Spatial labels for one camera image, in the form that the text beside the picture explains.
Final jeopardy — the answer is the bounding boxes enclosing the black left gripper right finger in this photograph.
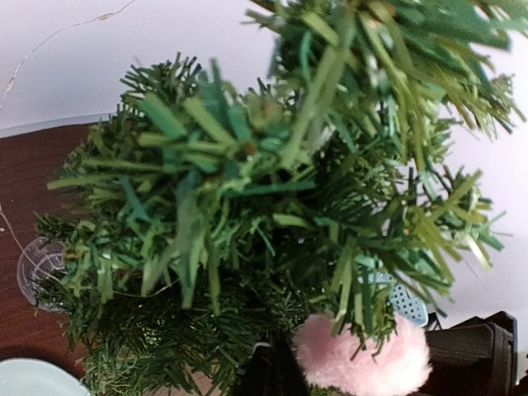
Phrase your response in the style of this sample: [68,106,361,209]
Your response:
[271,335,310,396]

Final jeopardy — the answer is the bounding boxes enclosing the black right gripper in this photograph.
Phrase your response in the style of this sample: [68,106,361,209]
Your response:
[416,311,518,396]

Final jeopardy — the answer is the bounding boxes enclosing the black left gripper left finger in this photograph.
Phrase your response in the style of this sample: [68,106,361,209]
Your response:
[234,342,274,396]

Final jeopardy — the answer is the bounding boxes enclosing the pink pompom ornament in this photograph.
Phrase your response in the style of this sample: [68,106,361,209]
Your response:
[293,315,431,395]

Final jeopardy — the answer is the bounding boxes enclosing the small green christmas tree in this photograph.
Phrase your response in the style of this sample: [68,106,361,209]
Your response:
[37,1,527,395]

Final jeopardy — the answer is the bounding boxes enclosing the fairy light wire string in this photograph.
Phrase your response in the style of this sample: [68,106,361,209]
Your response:
[0,0,178,298]

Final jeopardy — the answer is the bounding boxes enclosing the blue plastic basket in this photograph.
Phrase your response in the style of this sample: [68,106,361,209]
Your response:
[367,273,429,328]

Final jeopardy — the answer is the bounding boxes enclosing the light green floral plate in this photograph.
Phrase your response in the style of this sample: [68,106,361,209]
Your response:
[0,358,90,396]

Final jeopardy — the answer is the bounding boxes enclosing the clear drinking glass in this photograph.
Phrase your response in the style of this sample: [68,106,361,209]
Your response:
[16,237,64,312]

